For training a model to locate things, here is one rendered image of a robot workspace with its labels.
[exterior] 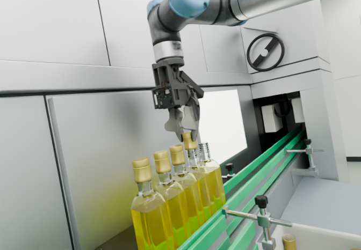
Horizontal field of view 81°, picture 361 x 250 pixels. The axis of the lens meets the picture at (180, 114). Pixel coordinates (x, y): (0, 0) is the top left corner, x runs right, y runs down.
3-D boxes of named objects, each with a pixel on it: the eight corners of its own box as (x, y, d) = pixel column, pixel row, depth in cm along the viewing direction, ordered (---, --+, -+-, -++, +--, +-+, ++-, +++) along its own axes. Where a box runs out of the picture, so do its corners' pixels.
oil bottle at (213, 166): (215, 223, 66) (203, 156, 65) (231, 227, 62) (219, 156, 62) (205, 234, 61) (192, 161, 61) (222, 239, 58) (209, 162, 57)
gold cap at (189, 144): (189, 146, 59) (187, 131, 59) (200, 146, 57) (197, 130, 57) (181, 150, 57) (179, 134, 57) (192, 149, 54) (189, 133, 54)
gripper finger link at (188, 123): (182, 145, 52) (171, 109, 52) (196, 140, 56) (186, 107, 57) (192, 143, 50) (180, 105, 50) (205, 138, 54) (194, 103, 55)
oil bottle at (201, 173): (205, 234, 61) (192, 162, 61) (222, 239, 58) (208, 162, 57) (193, 245, 57) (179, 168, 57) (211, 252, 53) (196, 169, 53)
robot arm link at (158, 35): (152, -9, 49) (140, 9, 56) (160, 38, 49) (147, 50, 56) (181, -6, 53) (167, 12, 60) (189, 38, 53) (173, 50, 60)
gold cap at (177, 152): (178, 160, 55) (175, 144, 55) (188, 161, 53) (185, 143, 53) (168, 164, 52) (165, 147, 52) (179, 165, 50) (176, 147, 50)
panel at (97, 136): (243, 149, 115) (232, 87, 114) (248, 149, 113) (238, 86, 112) (76, 252, 46) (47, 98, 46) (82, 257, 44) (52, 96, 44)
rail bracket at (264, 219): (231, 233, 59) (223, 189, 58) (298, 251, 48) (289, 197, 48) (226, 240, 56) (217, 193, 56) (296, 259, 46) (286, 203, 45)
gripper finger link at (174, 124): (162, 144, 56) (159, 110, 55) (177, 139, 61) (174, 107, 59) (171, 146, 54) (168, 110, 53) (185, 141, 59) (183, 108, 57)
